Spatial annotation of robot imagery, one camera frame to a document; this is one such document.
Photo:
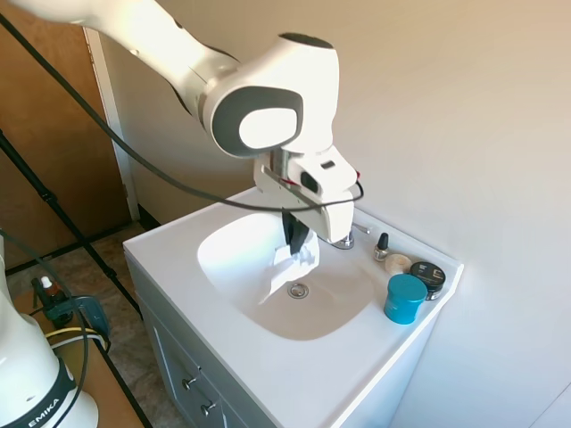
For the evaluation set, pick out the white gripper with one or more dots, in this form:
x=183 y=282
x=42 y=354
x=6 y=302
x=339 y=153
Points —
x=334 y=218

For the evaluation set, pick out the white tissue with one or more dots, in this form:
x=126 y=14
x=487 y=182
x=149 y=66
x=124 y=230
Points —
x=290 y=273

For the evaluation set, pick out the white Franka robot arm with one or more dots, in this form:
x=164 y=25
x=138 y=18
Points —
x=267 y=80

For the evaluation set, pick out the chrome faucet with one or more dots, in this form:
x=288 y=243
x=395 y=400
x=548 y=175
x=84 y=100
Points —
x=345 y=241

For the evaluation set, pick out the chrome sink drain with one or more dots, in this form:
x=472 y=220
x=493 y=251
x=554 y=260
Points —
x=297 y=290

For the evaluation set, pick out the small dropper bottle black cap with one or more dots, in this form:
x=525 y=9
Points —
x=380 y=252

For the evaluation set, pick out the teal round jar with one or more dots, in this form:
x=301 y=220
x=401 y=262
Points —
x=403 y=298

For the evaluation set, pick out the white sink countertop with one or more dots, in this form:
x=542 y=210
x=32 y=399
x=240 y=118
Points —
x=250 y=356

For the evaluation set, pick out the black round jar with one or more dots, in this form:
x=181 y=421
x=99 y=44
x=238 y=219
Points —
x=430 y=274

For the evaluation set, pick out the dark baseboard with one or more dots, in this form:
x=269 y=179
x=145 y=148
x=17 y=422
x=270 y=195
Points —
x=149 y=218

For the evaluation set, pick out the grey vanity cabinet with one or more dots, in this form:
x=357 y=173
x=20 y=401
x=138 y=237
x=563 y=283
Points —
x=169 y=348

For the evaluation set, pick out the metal cabinet knob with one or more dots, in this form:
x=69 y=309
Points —
x=192 y=382
x=209 y=407

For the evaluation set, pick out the grey blue clamp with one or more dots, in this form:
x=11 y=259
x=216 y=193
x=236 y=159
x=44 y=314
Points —
x=96 y=316

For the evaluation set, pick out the black tripod stand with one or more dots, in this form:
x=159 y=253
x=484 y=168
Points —
x=49 y=200

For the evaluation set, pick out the brown wooden door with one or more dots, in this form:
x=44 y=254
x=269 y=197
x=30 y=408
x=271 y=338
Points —
x=53 y=156

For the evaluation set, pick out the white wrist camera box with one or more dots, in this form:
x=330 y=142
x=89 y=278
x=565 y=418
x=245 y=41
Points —
x=325 y=174

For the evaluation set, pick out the white door frame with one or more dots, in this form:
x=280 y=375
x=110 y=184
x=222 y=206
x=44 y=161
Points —
x=111 y=134

